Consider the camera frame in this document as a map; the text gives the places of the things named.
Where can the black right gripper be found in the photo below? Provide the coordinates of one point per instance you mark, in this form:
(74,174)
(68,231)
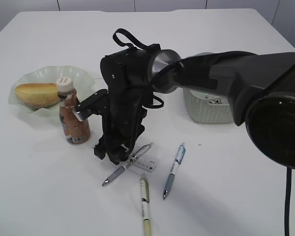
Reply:
(125,74)

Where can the grey grip silver pen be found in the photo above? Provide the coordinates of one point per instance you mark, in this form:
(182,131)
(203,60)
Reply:
(133,158)

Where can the clear plastic ruler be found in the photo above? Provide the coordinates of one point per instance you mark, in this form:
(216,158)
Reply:
(145,164)

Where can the brown coffee bottle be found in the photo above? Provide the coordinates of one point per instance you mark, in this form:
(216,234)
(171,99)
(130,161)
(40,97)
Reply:
(75,131)

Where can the blue white grey-grip pen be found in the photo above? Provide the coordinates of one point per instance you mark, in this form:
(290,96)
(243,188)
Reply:
(171,177)

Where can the sugared bread bun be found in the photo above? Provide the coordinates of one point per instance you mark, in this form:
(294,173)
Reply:
(37,95)

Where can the paper scrap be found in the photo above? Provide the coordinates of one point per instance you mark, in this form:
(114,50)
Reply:
(213,99)

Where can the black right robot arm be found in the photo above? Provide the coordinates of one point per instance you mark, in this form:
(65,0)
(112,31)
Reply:
(260,90)

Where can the beige grip white pen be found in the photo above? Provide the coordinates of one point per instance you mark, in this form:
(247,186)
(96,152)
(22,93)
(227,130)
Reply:
(144,189)

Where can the pale green wavy glass plate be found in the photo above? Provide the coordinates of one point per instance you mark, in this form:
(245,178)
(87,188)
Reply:
(49,74)

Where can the pale green plastic basket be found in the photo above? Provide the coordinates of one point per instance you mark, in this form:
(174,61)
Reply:
(203,112)

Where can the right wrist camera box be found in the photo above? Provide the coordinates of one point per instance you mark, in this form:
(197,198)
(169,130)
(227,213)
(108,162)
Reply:
(96,104)

